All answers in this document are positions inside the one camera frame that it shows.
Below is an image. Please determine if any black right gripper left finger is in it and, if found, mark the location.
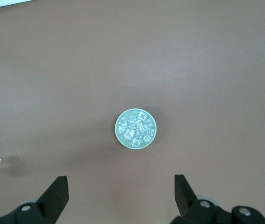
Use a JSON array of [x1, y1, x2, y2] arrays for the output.
[[0, 175, 70, 224]]

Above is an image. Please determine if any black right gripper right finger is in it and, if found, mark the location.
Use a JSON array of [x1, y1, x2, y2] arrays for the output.
[[171, 174, 265, 224]]

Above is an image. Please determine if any clear ice cube pile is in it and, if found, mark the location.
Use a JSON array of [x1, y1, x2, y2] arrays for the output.
[[118, 111, 156, 148]]

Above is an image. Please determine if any green round bowl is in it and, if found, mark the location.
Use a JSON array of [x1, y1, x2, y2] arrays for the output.
[[115, 108, 158, 149]]

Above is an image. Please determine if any brown table cover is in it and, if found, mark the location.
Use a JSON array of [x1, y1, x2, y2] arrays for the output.
[[0, 0, 265, 224]]

